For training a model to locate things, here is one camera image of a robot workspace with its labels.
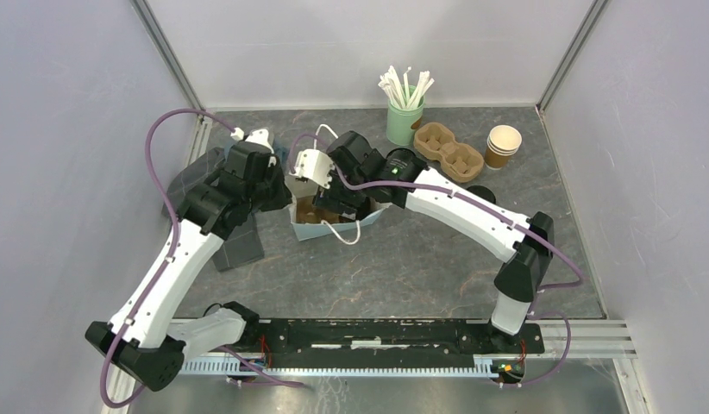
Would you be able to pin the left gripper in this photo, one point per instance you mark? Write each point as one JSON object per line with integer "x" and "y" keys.
{"x": 280, "y": 199}

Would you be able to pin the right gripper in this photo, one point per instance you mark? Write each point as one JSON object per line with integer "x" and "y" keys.
{"x": 329, "y": 199}

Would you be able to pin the light blue paper bag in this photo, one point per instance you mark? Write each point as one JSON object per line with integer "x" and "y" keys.
{"x": 348, "y": 231}

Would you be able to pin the cardboard cup carrier tray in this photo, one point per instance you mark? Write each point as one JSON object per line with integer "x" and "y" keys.
{"x": 308, "y": 213}

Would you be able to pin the black coffee cup lid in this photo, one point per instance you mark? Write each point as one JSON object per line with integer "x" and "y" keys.
{"x": 483, "y": 192}

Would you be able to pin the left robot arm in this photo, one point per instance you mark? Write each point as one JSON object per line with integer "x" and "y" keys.
{"x": 139, "y": 338}

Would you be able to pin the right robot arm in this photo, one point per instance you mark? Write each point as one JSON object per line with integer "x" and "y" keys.
{"x": 350, "y": 172}

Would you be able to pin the blue cloth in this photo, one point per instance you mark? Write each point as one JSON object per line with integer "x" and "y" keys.
{"x": 281, "y": 151}

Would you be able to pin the grey checked cloth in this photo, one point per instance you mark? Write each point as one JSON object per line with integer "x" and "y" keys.
{"x": 241, "y": 244}

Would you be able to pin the green straw holder cup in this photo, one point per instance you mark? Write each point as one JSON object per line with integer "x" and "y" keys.
{"x": 401, "y": 125}

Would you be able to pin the remaining cardboard carrier tray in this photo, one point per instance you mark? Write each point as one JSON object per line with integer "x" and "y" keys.
{"x": 459, "y": 161}

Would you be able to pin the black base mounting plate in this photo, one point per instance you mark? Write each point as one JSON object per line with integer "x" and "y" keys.
{"x": 383, "y": 343}

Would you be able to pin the stack of paper cups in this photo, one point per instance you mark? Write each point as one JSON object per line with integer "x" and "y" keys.
{"x": 502, "y": 143}

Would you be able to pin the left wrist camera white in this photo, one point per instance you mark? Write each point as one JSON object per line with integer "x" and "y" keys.
{"x": 260, "y": 137}

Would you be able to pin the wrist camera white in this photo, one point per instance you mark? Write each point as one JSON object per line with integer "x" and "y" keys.
{"x": 314, "y": 165}
{"x": 260, "y": 137}

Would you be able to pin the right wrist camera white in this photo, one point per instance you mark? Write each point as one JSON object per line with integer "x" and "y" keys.
{"x": 314, "y": 165}

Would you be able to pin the left aluminium frame post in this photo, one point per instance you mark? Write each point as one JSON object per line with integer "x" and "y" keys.
{"x": 163, "y": 46}

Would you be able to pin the aluminium frame post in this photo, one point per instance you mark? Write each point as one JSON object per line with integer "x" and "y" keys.
{"x": 163, "y": 46}
{"x": 586, "y": 27}

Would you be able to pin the right aluminium frame post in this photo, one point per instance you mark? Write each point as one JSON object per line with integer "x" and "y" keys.
{"x": 586, "y": 27}

